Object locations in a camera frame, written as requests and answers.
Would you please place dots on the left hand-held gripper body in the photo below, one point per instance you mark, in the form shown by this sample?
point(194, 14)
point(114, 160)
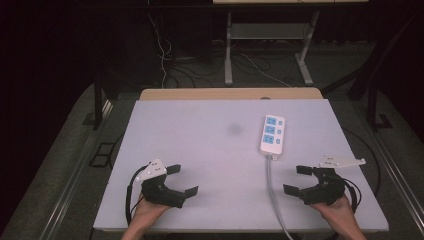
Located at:
point(156, 191)

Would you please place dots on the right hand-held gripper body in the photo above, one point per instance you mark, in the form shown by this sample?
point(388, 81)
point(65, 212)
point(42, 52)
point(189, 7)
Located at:
point(328, 191)

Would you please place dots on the white power strip blue sockets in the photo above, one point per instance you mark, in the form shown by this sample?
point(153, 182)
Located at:
point(272, 146)

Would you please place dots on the person's left hand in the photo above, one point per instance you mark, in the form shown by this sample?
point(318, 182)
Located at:
point(146, 213)

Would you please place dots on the person's right hand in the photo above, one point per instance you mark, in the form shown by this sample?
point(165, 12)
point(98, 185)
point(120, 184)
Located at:
point(340, 213)

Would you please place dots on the white table mat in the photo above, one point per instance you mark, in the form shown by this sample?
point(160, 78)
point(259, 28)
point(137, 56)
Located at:
point(206, 173)

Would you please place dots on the black metal stand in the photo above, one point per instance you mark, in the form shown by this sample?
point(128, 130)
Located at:
point(97, 100)
point(375, 110)

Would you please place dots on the metal floor rail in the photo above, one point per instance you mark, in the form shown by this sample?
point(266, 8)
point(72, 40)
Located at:
point(400, 176)
point(76, 166)

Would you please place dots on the grey metal desk frame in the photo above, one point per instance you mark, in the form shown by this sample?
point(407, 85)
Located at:
point(271, 31)

